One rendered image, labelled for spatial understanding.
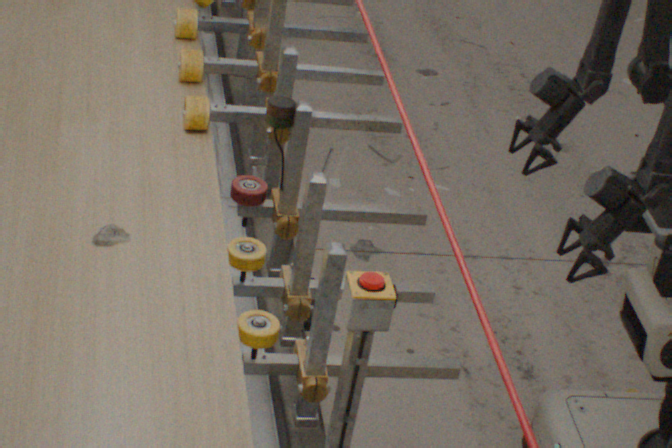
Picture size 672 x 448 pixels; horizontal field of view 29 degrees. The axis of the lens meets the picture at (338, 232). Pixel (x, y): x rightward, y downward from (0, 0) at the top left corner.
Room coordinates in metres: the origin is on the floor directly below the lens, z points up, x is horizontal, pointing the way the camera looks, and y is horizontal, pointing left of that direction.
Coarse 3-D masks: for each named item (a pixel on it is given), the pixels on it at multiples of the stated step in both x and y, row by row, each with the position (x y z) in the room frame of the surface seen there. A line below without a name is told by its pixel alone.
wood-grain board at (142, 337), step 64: (0, 0) 3.15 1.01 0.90; (64, 0) 3.23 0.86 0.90; (128, 0) 3.30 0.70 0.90; (192, 0) 3.38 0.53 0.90; (0, 64) 2.79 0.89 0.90; (64, 64) 2.85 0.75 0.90; (128, 64) 2.91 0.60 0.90; (0, 128) 2.48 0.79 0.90; (64, 128) 2.54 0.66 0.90; (128, 128) 2.59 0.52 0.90; (0, 192) 2.22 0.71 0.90; (64, 192) 2.27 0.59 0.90; (128, 192) 2.32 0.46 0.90; (192, 192) 2.36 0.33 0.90; (0, 256) 2.00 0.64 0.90; (64, 256) 2.04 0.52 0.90; (128, 256) 2.08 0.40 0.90; (192, 256) 2.12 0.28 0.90; (0, 320) 1.81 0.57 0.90; (64, 320) 1.85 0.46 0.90; (128, 320) 1.88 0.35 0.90; (192, 320) 1.92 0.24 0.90; (0, 384) 1.64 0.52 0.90; (64, 384) 1.67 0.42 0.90; (128, 384) 1.70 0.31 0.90; (192, 384) 1.74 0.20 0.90
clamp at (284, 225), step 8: (272, 192) 2.48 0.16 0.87; (272, 200) 2.46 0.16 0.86; (272, 216) 2.43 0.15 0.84; (280, 216) 2.39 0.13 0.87; (288, 216) 2.39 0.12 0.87; (296, 216) 2.40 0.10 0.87; (272, 224) 2.38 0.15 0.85; (280, 224) 2.37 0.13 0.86; (288, 224) 2.38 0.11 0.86; (296, 224) 2.38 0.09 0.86; (280, 232) 2.37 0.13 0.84; (288, 232) 2.37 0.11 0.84; (296, 232) 2.38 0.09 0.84
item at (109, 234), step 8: (112, 224) 2.17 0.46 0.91; (104, 232) 2.13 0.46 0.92; (112, 232) 2.14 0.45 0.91; (120, 232) 2.14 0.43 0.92; (128, 232) 2.16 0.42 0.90; (96, 240) 2.10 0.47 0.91; (104, 240) 2.12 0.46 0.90; (112, 240) 2.11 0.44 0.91; (120, 240) 2.13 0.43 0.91; (128, 240) 2.14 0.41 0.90
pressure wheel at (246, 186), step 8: (240, 176) 2.46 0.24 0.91; (248, 176) 2.46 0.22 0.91; (232, 184) 2.42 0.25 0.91; (240, 184) 2.43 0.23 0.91; (248, 184) 2.43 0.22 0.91; (256, 184) 2.44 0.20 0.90; (264, 184) 2.44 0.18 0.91; (232, 192) 2.41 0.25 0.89; (240, 192) 2.40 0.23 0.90; (248, 192) 2.40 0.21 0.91; (256, 192) 2.40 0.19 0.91; (264, 192) 2.42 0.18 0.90; (240, 200) 2.40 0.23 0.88; (248, 200) 2.39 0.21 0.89; (256, 200) 2.40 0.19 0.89; (264, 200) 2.42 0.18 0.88
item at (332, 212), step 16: (240, 208) 2.41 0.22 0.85; (256, 208) 2.42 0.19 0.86; (272, 208) 2.43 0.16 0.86; (336, 208) 2.48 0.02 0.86; (352, 208) 2.49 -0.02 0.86; (368, 208) 2.50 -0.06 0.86; (384, 208) 2.51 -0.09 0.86; (400, 208) 2.53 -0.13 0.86; (416, 208) 2.54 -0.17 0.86; (416, 224) 2.52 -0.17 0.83
